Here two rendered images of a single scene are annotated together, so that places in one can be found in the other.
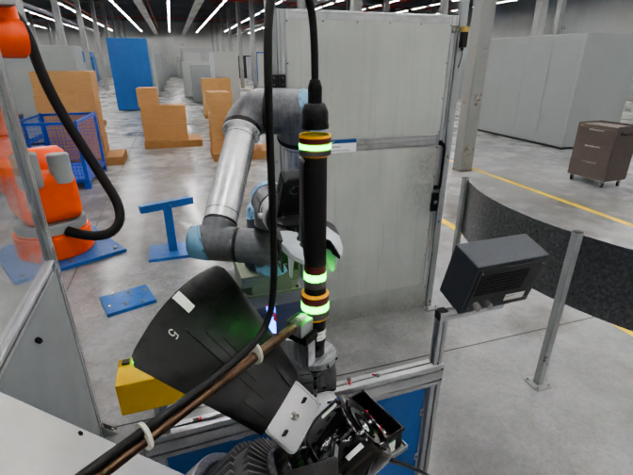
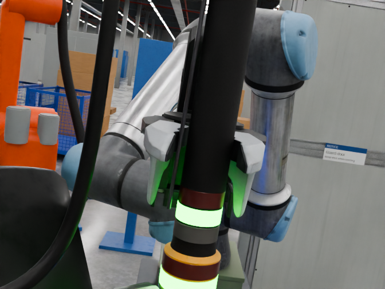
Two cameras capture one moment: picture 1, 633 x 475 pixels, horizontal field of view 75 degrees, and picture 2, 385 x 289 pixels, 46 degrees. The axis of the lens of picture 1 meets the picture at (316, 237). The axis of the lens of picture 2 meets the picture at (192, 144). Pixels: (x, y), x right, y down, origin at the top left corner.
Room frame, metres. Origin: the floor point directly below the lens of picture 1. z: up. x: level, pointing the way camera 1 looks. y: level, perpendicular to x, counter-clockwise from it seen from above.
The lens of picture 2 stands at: (0.24, -0.08, 1.55)
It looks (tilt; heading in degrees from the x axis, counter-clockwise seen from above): 9 degrees down; 17
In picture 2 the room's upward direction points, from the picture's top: 9 degrees clockwise
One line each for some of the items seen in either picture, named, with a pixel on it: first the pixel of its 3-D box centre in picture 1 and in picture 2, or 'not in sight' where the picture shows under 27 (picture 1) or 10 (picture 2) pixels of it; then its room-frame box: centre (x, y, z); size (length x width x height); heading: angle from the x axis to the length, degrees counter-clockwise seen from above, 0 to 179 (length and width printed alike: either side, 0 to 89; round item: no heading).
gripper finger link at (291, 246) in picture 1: (292, 259); (159, 167); (0.55, 0.04, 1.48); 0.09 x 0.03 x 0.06; 7
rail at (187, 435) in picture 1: (308, 403); not in sight; (0.93, 0.02, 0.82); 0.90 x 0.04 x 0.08; 109
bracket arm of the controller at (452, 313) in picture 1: (469, 308); not in sight; (1.10, -0.48, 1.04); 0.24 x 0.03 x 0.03; 109
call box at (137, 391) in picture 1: (155, 381); not in sight; (0.80, 0.40, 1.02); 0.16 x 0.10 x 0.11; 109
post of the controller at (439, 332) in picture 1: (438, 336); not in sight; (1.07, -0.38, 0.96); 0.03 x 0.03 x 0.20; 19
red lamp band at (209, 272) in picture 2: (315, 296); (191, 260); (0.56, 0.00, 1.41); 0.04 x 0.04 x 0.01
